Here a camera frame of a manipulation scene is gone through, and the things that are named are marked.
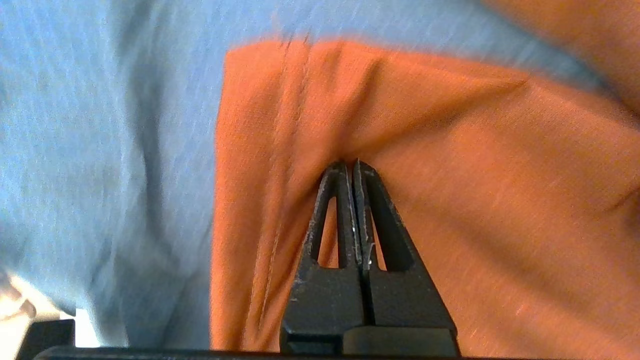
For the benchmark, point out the blue bed sheet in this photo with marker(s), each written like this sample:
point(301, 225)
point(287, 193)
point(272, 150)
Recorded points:
point(100, 150)

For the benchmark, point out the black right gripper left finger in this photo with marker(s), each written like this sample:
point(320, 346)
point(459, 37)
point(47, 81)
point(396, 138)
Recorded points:
point(325, 300)

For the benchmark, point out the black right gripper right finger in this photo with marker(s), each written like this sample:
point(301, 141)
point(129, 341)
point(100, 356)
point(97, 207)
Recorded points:
point(405, 300)

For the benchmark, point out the brown shorts with white print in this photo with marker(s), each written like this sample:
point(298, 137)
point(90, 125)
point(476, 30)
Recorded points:
point(475, 175)

